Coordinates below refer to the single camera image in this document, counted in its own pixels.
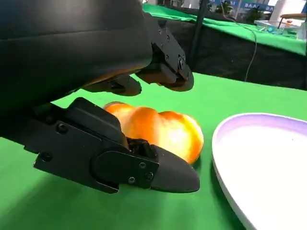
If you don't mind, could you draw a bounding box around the lilac plate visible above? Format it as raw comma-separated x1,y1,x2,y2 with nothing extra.
212,112,307,230

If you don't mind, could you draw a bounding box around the orange white ring bread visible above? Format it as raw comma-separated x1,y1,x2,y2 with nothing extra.
103,101,205,165

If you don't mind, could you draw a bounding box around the green cloth on neighbouring table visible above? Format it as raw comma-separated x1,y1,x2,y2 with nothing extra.
142,2,307,57

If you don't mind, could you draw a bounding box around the dark upright pole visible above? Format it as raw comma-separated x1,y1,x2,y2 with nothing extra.
190,0,208,72

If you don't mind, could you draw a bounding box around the thin hanging cable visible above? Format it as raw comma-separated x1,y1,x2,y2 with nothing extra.
220,0,258,82

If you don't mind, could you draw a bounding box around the black drape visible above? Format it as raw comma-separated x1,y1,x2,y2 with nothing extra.
153,18,307,91

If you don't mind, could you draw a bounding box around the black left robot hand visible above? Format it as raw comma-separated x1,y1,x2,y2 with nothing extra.
0,0,201,195

